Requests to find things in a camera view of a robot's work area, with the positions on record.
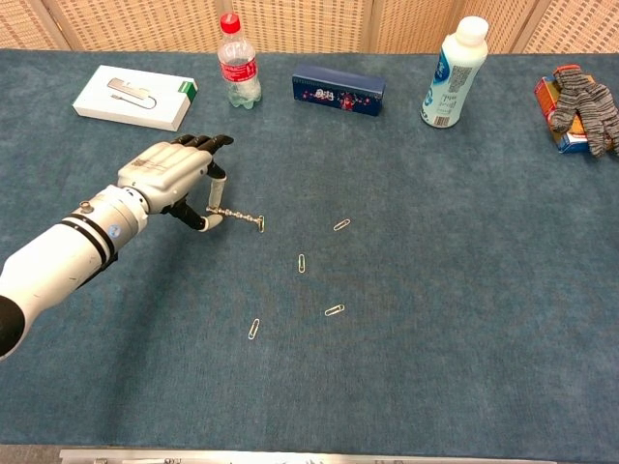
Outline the clear bottle red cap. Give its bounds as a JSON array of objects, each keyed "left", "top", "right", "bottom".
[{"left": 217, "top": 13, "right": 263, "bottom": 109}]

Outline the grey knitted glove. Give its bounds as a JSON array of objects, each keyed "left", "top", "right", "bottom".
[{"left": 550, "top": 69, "right": 619, "bottom": 159}]

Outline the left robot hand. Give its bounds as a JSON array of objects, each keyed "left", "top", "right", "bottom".
[{"left": 117, "top": 133, "right": 235, "bottom": 233}]

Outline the white USB hub box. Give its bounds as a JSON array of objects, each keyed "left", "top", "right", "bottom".
[{"left": 72, "top": 65, "right": 199, "bottom": 132}]

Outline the white milk bottle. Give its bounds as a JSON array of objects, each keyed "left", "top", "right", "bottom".
[{"left": 419, "top": 15, "right": 489, "bottom": 130}]

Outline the orange carton box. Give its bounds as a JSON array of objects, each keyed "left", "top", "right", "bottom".
[{"left": 533, "top": 64, "right": 619, "bottom": 155}]

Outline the aluminium table edge rail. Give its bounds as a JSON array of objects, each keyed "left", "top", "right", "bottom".
[{"left": 58, "top": 448, "right": 557, "bottom": 464}]

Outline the wicker folding screen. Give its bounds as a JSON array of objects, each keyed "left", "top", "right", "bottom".
[{"left": 0, "top": 0, "right": 619, "bottom": 54}]

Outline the dark blue printed box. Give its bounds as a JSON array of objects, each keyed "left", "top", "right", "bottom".
[{"left": 291, "top": 65, "right": 387, "bottom": 118}]

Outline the teal felt table cover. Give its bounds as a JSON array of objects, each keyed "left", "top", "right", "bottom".
[{"left": 0, "top": 47, "right": 619, "bottom": 458}]

